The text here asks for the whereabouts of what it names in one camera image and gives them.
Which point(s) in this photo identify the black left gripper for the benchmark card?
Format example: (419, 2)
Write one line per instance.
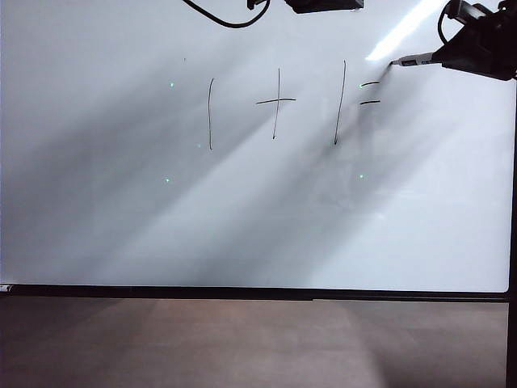
(323, 5)

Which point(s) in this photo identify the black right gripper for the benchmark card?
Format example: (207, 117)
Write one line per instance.
(490, 48)

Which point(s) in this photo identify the black white whiteboard marker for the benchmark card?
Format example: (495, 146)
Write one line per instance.
(5, 288)
(412, 61)

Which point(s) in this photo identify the white glossy whiteboard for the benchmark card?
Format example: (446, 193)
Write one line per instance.
(121, 202)

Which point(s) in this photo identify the black whiteboard pen tray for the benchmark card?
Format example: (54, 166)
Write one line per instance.
(242, 293)

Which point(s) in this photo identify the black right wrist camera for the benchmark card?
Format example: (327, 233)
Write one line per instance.
(470, 10)

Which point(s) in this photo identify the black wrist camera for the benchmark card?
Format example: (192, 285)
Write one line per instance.
(257, 4)
(470, 10)

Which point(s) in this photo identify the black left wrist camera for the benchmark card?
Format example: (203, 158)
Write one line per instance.
(257, 4)

